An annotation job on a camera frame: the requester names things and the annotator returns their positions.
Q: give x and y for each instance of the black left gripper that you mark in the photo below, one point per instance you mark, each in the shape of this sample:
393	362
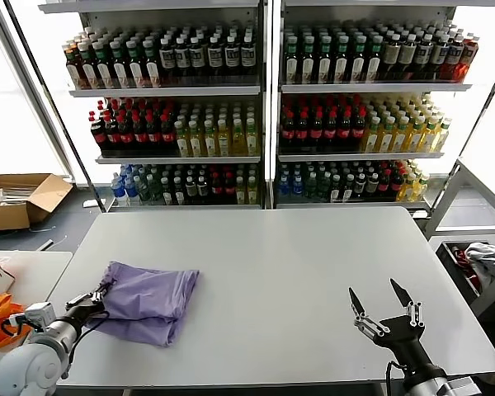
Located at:
82	317

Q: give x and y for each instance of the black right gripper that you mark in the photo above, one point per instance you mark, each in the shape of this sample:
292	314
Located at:
404	346

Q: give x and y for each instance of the purple t-shirt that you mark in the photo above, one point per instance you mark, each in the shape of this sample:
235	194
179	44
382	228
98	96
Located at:
148	297

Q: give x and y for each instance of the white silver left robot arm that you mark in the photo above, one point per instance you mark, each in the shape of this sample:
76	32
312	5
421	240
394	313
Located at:
29	367

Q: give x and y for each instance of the small grey floor strip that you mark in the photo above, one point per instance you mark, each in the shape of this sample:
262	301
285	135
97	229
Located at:
46	244

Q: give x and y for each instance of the black plastic crate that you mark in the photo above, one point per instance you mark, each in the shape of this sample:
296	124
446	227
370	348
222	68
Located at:
453	268

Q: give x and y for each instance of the small white carton box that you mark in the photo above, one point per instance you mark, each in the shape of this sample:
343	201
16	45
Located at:
0	281

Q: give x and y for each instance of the red crumpled cloth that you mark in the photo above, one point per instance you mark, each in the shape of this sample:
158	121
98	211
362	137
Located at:
463	256

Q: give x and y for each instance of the white flat foot plate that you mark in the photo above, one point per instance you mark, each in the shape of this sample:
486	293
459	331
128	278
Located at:
92	203

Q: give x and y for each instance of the blue label water bottle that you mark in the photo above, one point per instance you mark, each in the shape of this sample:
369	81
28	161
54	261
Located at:
133	191
285	187
118	191
298	187

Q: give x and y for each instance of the white grey crumpled cloth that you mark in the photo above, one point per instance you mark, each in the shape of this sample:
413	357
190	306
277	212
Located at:
488	255

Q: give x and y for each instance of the open brown cardboard box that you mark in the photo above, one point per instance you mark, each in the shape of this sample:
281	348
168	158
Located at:
8	216

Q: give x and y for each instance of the green clear drink bottle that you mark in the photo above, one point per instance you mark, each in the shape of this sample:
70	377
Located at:
324	187
311	187
146	191

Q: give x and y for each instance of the small yellow drink bottle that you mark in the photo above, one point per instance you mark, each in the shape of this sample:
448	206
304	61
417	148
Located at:
420	189
253	191
408	190
241	191

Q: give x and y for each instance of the small dark bottle white label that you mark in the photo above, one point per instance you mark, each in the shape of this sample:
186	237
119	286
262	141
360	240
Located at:
336	189
360	187
180	193
168	193
191	191
373	187
203	190
348	189

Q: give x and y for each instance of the small cola bottle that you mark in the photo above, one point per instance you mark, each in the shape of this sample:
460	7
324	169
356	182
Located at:
396	185
218	189
230	189
385	185

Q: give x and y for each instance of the white packaged items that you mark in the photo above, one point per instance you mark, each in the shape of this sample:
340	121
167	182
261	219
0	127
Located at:
16	194

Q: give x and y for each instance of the cola bottle red cap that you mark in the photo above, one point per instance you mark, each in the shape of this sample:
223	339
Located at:
99	134
317	132
303	132
331	132
155	134
141	134
113	134
168	134
127	134
288	132
359	132
345	132

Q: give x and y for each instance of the yellow juice bottle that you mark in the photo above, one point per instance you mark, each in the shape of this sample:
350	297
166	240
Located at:
444	138
388	138
253	142
417	138
225	142
239	142
372	138
183	142
211	142
196	142
431	138
402	138

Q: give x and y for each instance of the grey metal shelf unit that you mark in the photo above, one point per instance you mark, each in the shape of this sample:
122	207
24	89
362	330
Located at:
375	88
169	91

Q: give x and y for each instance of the amber tea bottle white label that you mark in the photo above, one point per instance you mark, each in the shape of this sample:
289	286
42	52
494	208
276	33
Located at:
75	72

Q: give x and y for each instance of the green white label tea bottle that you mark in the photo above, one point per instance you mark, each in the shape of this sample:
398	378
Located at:
293	62
375	62
325	62
309	62
104	70
136	69
89	70
120	70
342	62
152	68
359	62

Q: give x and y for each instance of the dark bottle grey square label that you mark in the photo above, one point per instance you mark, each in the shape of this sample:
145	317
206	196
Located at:
168	57
183	57
425	54
249	56
232	56
198	57
440	54
215	57

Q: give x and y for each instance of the dark bottle beige label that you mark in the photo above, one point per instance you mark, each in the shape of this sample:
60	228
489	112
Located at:
392	55
408	55

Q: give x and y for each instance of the red drink bottle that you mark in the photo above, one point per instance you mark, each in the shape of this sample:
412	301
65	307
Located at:
471	53
455	54

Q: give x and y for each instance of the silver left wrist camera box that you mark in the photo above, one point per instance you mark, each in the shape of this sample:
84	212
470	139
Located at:
39	312

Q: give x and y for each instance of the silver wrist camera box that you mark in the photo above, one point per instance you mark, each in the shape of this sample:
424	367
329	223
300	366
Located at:
39	312
462	387

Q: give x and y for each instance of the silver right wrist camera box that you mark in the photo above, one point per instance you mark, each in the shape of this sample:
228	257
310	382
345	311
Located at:
462	387

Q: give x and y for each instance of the grey metal trolley frame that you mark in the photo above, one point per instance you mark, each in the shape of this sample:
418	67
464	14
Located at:
444	202

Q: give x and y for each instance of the grey slanted frame pole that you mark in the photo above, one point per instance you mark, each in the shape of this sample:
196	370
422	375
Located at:
48	92

